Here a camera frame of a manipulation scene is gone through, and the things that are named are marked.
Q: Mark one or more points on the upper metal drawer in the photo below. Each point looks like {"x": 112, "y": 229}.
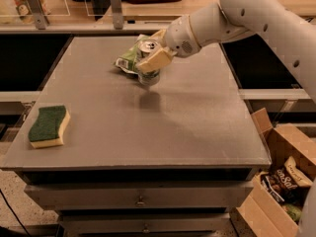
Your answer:
{"x": 139, "y": 195}

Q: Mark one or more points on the dark snack bag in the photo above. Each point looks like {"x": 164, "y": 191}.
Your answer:
{"x": 280, "y": 186}

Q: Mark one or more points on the middle metal bracket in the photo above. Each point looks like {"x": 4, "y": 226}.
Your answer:
{"x": 117, "y": 15}

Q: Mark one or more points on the cardboard box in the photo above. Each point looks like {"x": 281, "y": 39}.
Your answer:
{"x": 276, "y": 207}

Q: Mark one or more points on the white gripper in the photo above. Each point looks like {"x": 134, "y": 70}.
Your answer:
{"x": 179, "y": 37}

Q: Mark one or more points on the green yellow sponge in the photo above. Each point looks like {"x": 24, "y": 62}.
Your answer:
{"x": 48, "y": 128}

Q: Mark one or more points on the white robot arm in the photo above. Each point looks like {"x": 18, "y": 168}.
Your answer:
{"x": 292, "y": 39}

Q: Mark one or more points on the green snack bag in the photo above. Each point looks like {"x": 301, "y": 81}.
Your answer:
{"x": 293, "y": 211}

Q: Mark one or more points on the yellow snack bag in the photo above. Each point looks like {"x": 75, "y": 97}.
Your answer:
{"x": 299, "y": 177}

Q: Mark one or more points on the green jalapeno chip bag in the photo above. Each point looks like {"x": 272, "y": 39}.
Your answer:
{"x": 127, "y": 61}

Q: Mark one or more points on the left metal bracket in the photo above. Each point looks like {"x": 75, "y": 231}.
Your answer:
{"x": 41, "y": 22}

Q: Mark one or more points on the lower metal drawer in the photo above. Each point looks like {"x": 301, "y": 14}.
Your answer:
{"x": 144, "y": 223}

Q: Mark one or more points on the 7up soda can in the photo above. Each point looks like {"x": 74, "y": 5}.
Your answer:
{"x": 147, "y": 65}

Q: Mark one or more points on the metal bracket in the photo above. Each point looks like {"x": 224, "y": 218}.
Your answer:
{"x": 41, "y": 22}
{"x": 117, "y": 15}

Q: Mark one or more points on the metal drawer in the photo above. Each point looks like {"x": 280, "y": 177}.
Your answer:
{"x": 139, "y": 195}
{"x": 144, "y": 223}

